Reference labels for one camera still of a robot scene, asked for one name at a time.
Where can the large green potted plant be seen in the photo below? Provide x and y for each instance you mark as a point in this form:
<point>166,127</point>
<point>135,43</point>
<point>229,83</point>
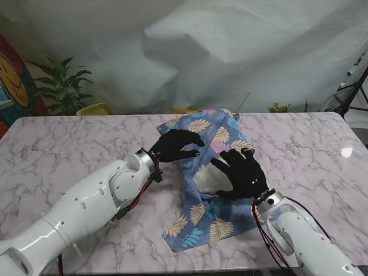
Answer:
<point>64,89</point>

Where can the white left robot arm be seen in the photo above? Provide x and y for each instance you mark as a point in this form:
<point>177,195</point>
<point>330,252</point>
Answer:
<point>74,218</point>

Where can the small green plant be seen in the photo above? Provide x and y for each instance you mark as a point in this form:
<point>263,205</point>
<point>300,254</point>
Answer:
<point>278,108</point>

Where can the colourful smiley face board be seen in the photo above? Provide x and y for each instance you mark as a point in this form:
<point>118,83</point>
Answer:
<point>14,83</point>

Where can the blue leaf print pillowcase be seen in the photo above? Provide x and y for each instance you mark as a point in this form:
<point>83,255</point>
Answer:
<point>201,218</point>

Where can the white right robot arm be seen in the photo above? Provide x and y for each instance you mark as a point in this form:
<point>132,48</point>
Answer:
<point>302,233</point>

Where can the thin brown stick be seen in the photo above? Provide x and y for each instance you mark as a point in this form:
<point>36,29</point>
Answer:
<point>244,102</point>

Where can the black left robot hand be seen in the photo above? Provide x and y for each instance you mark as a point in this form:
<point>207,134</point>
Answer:
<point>172,145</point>

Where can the white zip tie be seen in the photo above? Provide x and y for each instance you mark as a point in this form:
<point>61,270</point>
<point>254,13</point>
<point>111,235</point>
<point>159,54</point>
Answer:
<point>77,249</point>

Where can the yellow plastic chair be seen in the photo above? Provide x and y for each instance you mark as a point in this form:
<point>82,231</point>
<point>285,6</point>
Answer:
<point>95,109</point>

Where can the white backdrop sheet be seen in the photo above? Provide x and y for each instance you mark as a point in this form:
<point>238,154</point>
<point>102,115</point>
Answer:
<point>184,51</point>

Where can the white pillow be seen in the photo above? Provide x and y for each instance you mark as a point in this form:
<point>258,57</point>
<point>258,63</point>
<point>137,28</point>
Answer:
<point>211,178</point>

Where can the black tripod stand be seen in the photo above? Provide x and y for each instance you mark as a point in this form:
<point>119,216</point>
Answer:
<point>352,95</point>

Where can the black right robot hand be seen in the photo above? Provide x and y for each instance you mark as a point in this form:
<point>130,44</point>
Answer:
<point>244,178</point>

